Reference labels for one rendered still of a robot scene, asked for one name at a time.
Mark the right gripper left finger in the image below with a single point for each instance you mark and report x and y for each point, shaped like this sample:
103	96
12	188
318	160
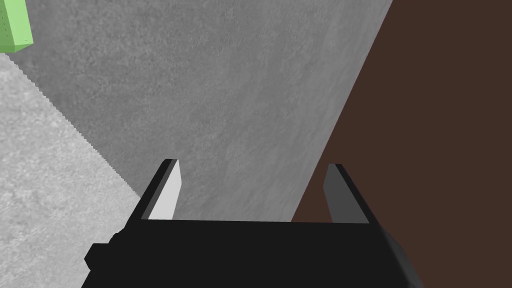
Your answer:
164	196

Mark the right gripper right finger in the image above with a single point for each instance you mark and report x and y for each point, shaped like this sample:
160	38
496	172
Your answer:
344	200

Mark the green block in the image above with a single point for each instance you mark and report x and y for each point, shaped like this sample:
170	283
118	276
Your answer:
14	24

